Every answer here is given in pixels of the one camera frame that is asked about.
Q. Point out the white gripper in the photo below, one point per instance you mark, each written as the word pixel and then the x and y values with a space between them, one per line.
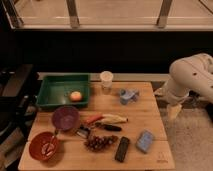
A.
pixel 174 105

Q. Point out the carrot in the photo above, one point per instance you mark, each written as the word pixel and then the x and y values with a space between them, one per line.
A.
pixel 93 118

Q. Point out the red bowl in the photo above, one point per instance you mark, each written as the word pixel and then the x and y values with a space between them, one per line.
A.
pixel 37 146

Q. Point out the black remote control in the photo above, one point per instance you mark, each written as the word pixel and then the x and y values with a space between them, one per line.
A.
pixel 122 149

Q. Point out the banana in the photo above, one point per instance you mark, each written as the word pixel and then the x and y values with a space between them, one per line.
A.
pixel 109 118

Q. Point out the blue sponge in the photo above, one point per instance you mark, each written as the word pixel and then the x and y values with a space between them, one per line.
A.
pixel 145 141

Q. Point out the spoon in red bowl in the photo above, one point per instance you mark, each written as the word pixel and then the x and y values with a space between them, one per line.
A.
pixel 48 149

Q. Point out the black chair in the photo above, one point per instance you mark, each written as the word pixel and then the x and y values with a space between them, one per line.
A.
pixel 15 96

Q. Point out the green plastic tray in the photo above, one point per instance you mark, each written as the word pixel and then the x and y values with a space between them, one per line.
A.
pixel 55 90

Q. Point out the white cup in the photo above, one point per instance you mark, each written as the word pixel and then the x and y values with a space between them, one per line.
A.
pixel 106 78

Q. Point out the bunch of grapes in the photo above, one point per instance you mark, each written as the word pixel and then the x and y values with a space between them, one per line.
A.
pixel 97 143

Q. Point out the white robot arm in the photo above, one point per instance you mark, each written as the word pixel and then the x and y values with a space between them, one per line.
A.
pixel 194 73

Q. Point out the small metal can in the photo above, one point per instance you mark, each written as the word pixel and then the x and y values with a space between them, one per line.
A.
pixel 83 131

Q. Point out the apple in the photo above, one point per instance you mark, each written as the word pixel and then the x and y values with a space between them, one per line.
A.
pixel 75 96

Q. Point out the purple bowl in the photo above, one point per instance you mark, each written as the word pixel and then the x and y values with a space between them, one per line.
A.
pixel 65 118

